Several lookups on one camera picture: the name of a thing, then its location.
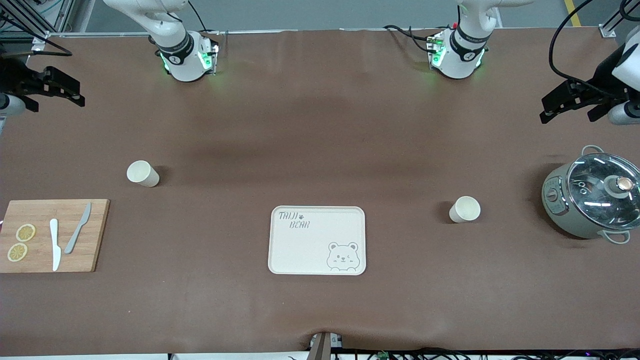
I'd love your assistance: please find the cream bear print tray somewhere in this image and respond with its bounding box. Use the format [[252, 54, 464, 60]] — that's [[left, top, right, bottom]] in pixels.
[[267, 205, 367, 276]]

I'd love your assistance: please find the glass pot lid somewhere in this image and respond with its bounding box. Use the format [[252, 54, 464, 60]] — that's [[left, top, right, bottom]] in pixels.
[[566, 152, 640, 231]]

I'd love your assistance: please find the grey electric cooking pot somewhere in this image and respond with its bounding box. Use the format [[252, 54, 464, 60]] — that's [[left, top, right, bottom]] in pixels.
[[541, 145, 640, 245]]

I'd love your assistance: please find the white plastic knife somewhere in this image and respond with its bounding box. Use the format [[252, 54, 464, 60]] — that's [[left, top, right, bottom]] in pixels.
[[49, 218, 62, 272]]

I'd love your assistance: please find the grey plastic knife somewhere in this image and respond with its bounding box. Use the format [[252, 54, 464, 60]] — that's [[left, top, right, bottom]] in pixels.
[[64, 202, 93, 255]]

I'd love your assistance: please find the bamboo cutting board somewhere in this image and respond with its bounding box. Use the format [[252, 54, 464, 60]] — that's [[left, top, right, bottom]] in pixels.
[[0, 199, 111, 274]]

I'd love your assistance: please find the brown table mat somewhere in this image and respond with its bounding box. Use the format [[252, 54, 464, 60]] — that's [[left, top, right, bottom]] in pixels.
[[0, 27, 640, 357]]

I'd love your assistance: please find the metal table clamp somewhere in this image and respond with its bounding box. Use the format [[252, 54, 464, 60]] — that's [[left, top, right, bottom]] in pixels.
[[307, 331, 344, 360]]

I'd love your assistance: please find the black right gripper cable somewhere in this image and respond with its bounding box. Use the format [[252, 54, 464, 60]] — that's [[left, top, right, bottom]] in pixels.
[[0, 30, 74, 57]]

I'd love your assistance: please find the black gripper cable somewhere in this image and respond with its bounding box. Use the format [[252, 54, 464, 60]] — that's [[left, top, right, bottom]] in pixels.
[[0, 30, 74, 57], [548, 0, 626, 97]]

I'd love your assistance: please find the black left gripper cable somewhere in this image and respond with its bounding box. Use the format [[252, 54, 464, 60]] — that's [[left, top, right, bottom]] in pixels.
[[548, 0, 626, 97]]

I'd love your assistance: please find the metal table edge rail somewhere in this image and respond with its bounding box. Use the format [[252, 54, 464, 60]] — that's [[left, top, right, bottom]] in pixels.
[[31, 30, 230, 41]]

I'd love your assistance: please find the metal corner bracket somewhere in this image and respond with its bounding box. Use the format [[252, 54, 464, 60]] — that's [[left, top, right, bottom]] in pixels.
[[597, 10, 619, 39]]

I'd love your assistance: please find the aluminium frame structure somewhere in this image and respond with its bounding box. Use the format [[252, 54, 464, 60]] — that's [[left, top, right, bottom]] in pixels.
[[0, 0, 77, 51]]

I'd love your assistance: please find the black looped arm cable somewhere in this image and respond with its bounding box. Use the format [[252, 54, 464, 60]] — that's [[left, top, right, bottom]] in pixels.
[[619, 0, 640, 22]]

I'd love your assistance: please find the black right arm base cable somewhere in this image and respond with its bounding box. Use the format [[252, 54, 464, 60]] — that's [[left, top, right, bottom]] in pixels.
[[187, 0, 210, 35]]

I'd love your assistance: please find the black arm base cable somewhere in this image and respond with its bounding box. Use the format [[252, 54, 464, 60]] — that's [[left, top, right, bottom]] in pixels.
[[187, 0, 210, 35], [383, 23, 437, 54]]

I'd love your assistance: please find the black left arm base cable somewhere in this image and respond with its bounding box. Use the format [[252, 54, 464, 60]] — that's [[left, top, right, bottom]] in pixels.
[[383, 23, 437, 54]]

